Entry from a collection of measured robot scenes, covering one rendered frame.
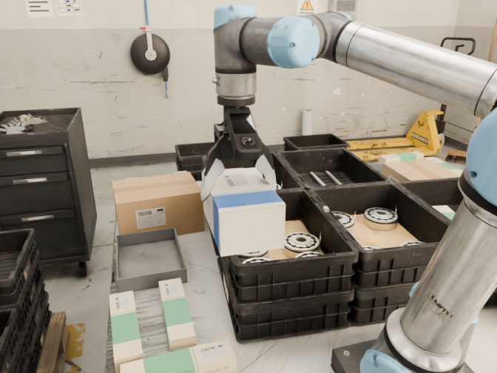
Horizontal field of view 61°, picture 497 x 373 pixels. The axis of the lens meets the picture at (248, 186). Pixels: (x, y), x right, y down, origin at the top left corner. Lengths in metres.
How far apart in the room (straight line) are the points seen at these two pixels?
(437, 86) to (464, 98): 0.04
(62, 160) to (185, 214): 1.04
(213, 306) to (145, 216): 0.46
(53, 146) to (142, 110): 2.11
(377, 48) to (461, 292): 0.38
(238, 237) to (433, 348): 0.35
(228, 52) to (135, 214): 0.87
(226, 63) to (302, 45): 0.15
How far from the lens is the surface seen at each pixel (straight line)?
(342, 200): 1.40
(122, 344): 1.05
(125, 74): 4.32
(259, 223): 0.75
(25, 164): 2.44
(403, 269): 1.12
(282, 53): 0.67
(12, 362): 1.70
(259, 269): 0.96
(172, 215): 1.52
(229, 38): 0.74
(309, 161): 1.76
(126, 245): 1.52
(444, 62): 0.69
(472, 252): 0.59
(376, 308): 1.15
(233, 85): 0.75
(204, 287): 1.28
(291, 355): 1.08
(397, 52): 0.71
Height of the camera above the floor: 1.45
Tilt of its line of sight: 22 degrees down
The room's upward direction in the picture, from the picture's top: straight up
